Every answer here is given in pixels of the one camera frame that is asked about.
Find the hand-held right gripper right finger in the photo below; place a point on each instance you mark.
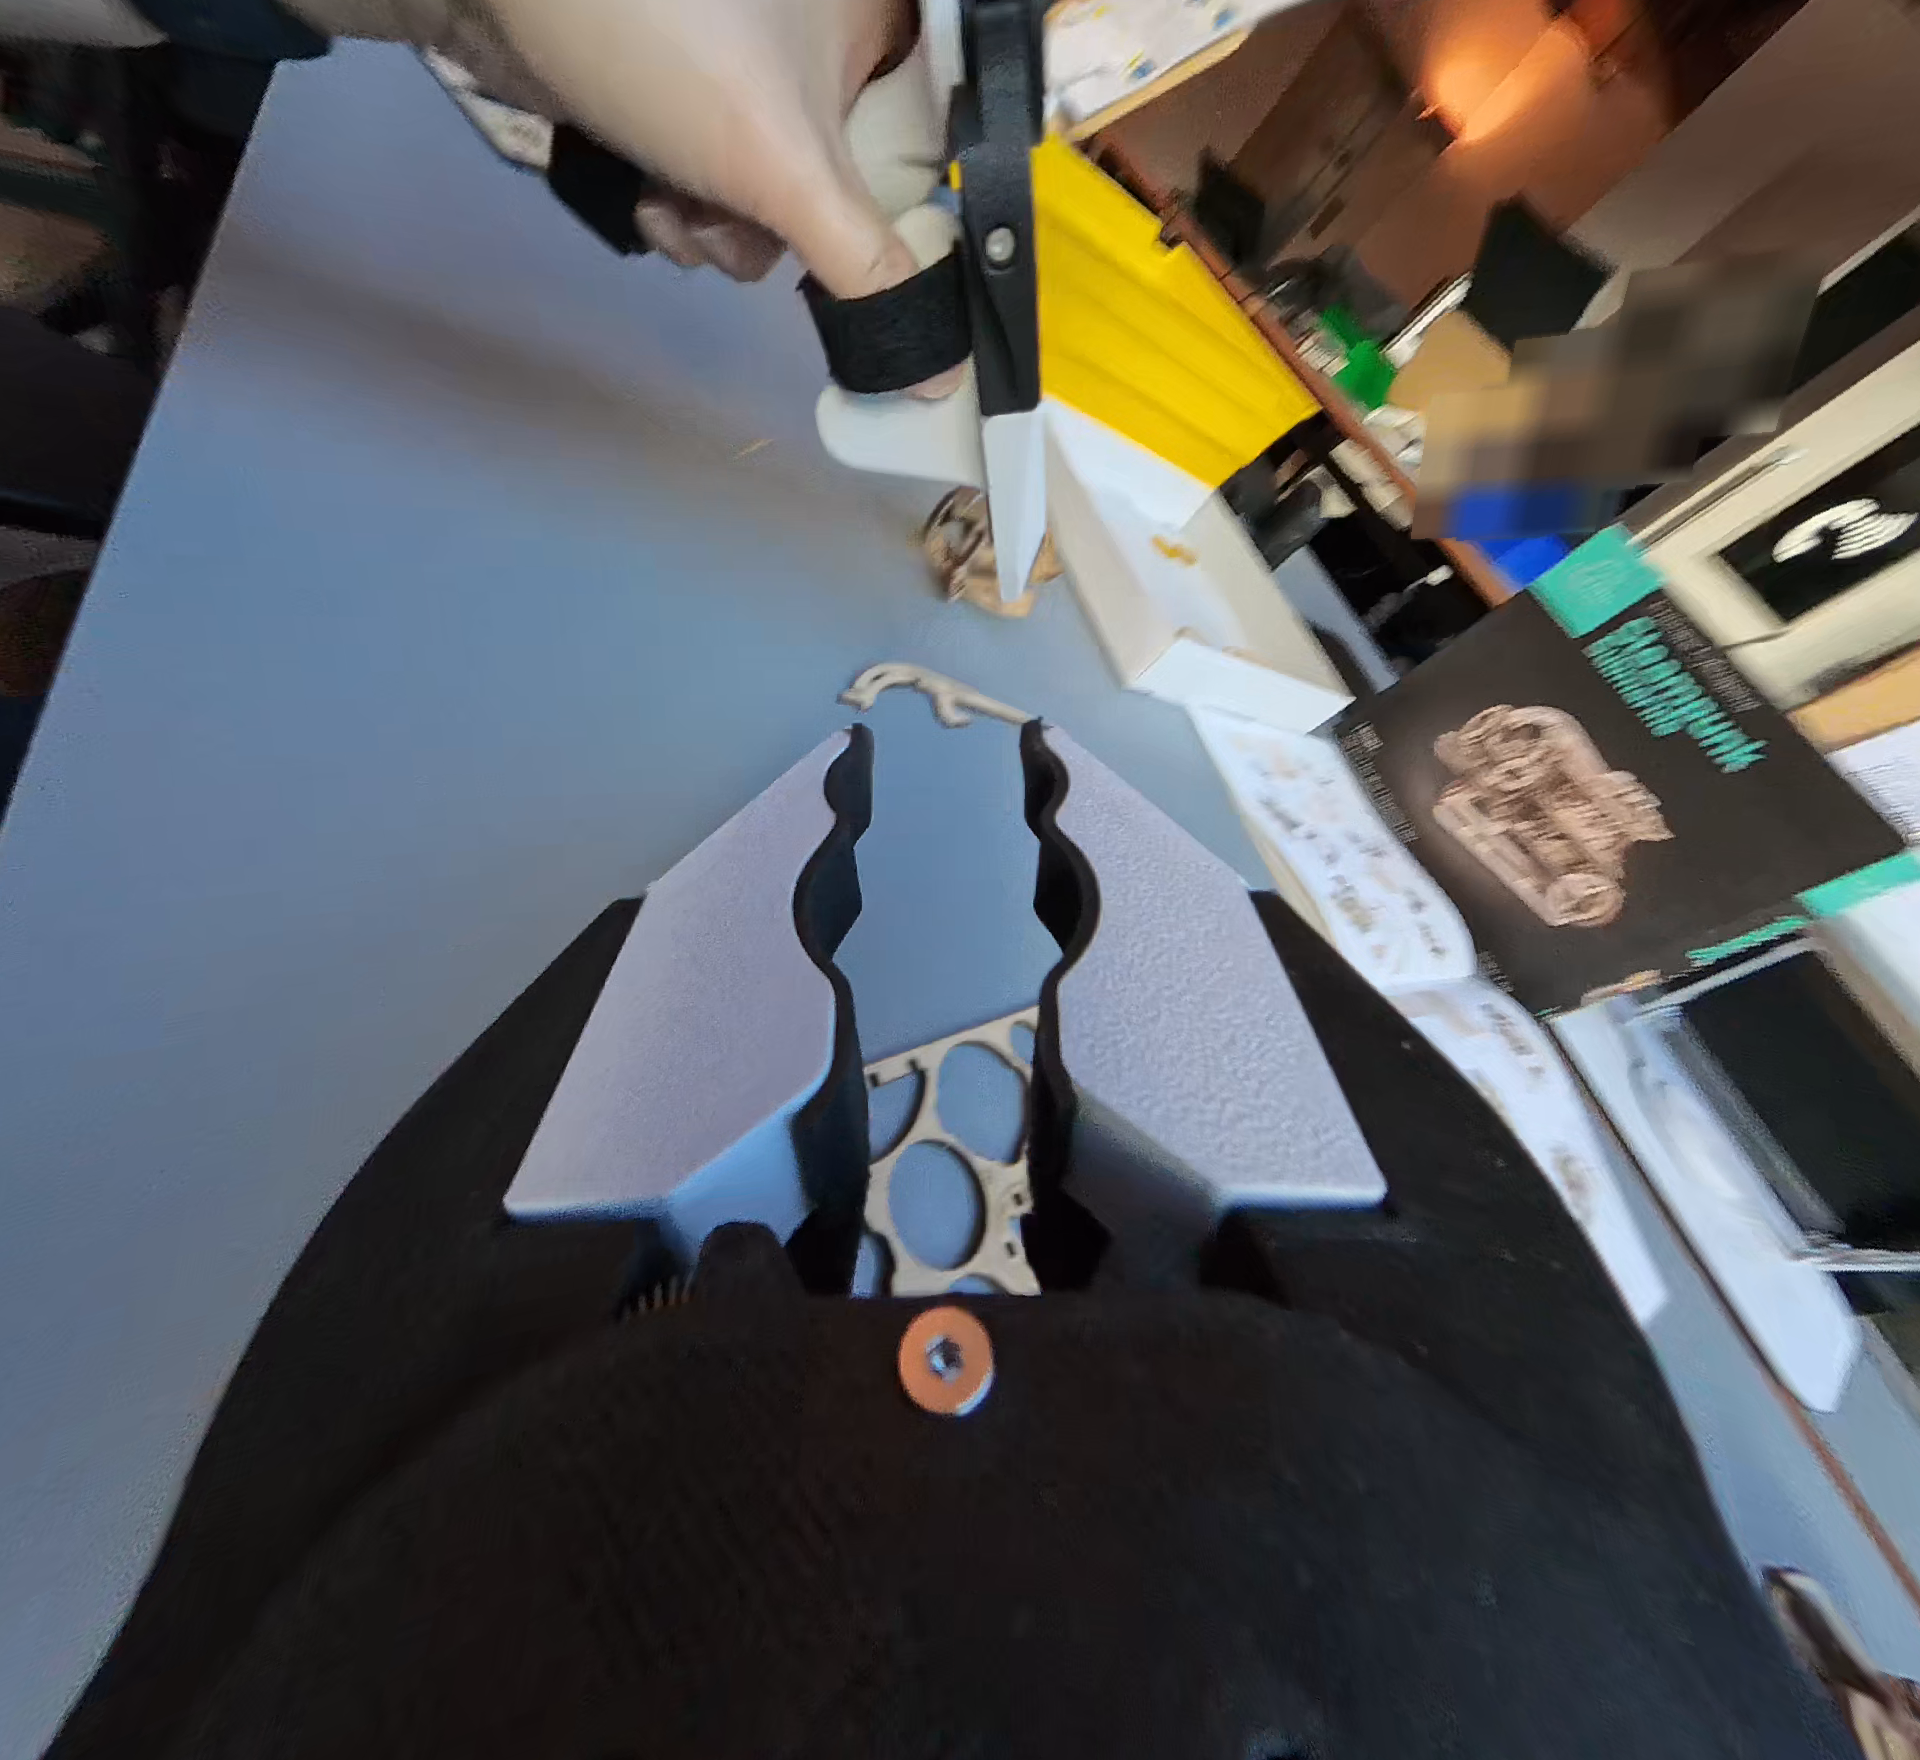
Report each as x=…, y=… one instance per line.
x=1200, y=1041

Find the person's left hand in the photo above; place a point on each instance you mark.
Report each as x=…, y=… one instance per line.
x=675, y=35

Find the instruction booklet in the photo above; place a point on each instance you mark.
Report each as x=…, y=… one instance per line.
x=1319, y=832

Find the laser-cut wooden parts sheet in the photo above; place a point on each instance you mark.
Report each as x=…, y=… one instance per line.
x=992, y=1208

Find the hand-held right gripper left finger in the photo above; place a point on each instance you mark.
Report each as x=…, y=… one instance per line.
x=690, y=1041

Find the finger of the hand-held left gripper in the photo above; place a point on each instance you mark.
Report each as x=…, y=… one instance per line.
x=1016, y=500

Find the black device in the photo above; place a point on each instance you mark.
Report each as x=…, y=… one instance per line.
x=1536, y=275

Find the black model kit box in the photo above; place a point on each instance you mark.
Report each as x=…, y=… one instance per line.
x=1440, y=697

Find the white cardboard tray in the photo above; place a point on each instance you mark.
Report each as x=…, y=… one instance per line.
x=1156, y=591

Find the pale framed marker sign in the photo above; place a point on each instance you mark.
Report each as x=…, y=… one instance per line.
x=1846, y=546

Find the round wooden model assembly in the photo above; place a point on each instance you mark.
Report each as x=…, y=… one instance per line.
x=954, y=553

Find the yellow plastic bin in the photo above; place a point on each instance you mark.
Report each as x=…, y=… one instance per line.
x=1156, y=336

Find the small wooden hook part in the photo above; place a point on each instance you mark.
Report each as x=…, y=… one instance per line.
x=960, y=709

